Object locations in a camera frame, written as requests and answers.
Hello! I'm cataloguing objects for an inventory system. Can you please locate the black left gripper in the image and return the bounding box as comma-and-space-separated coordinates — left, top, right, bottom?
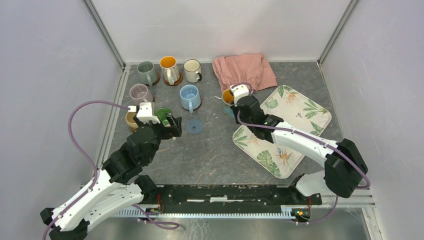
134, 112, 183, 164

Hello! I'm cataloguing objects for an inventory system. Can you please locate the floral mug green inside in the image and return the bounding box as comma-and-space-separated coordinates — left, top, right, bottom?
154, 107, 172, 127

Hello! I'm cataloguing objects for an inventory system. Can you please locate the blue butterfly mug orange inside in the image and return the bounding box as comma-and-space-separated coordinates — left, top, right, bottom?
221, 89, 235, 118

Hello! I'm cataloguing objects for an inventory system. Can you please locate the light blue ceramic mug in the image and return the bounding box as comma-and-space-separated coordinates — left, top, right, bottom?
179, 84, 202, 104

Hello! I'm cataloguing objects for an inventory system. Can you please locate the beige ceramic mug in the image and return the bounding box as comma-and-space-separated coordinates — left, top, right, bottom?
125, 112, 139, 133

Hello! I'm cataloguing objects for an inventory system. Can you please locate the floral leaf print tray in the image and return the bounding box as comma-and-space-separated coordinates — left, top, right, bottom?
232, 85, 332, 179

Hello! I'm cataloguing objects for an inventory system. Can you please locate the lilac ceramic mug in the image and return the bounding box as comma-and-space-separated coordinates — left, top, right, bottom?
129, 83, 155, 105

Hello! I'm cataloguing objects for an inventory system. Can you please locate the grey green ceramic mug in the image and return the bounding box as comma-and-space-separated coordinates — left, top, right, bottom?
137, 61, 160, 86

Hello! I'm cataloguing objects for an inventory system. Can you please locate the white mug black rim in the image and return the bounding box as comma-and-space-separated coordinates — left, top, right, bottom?
183, 59, 203, 83

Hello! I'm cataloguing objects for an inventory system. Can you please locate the white mug orange inside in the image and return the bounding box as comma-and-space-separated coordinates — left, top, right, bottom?
159, 56, 181, 85

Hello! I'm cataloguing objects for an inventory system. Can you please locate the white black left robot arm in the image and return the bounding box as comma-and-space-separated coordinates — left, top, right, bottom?
40, 113, 182, 240

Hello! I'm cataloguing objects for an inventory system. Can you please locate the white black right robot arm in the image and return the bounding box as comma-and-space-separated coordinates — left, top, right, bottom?
231, 95, 371, 204

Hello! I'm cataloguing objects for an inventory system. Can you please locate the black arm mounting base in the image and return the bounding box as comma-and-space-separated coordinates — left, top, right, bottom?
135, 175, 322, 215

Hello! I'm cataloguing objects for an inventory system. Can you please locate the light blue round coaster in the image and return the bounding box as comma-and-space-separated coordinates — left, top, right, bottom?
185, 119, 204, 135

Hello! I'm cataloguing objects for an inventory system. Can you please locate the brown wooden coaster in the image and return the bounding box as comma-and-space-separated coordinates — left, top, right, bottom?
140, 71, 161, 86
181, 101, 202, 113
163, 74, 184, 87

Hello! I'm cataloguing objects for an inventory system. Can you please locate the pink folded cloth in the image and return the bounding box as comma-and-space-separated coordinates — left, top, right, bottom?
212, 52, 277, 92

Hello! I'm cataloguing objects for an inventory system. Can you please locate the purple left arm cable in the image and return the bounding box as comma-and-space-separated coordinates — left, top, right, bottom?
42, 100, 181, 240

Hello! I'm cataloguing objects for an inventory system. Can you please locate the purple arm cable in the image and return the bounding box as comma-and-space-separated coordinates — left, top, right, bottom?
42, 100, 181, 240
230, 82, 372, 226

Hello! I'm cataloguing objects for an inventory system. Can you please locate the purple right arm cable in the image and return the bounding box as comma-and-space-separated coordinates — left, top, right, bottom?
230, 82, 372, 226

